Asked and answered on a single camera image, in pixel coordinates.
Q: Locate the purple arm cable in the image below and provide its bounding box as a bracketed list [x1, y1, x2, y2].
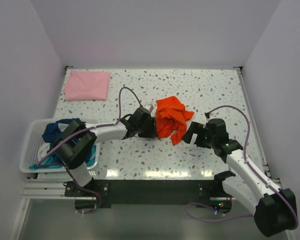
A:
[37, 86, 144, 216]
[185, 105, 299, 224]

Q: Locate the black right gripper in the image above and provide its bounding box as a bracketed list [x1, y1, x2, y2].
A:
[181, 121, 216, 149]

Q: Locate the orange t shirt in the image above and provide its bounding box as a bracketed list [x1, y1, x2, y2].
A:
[155, 96, 195, 145]

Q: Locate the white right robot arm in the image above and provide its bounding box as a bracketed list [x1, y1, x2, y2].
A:
[182, 118, 298, 237]

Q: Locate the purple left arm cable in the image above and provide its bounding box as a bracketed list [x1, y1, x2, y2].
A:
[37, 86, 144, 216]

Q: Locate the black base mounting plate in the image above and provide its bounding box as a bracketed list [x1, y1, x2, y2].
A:
[63, 179, 233, 212]

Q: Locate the white garment in basket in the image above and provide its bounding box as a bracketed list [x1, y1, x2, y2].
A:
[37, 142, 51, 161]

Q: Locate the white plastic laundry basket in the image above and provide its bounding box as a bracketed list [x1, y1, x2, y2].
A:
[19, 117, 101, 175]

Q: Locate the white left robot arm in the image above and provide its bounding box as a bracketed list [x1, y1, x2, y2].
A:
[51, 104, 157, 196]

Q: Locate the folded pink t shirt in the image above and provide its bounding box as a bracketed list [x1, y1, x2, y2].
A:
[64, 70, 110, 102]

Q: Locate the teal t shirt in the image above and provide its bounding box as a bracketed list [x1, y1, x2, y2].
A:
[29, 145, 98, 170]

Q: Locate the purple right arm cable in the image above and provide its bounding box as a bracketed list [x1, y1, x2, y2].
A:
[185, 105, 299, 224]

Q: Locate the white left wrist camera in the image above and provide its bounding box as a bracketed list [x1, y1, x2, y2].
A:
[144, 104, 154, 113]

